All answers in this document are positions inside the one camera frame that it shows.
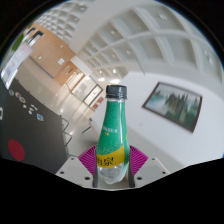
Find flat round red coaster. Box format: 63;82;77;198
7;138;26;162

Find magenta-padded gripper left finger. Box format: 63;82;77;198
54;144;100;189

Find recessed ceiling lights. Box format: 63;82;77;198
96;11;214;84

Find green plastic drink bottle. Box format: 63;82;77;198
94;84;132;185

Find dark-framed landscape painting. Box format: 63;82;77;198
142;81;204;134

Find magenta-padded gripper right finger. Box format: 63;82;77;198
127;144;168;189

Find glass double door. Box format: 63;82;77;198
71;74;104;108

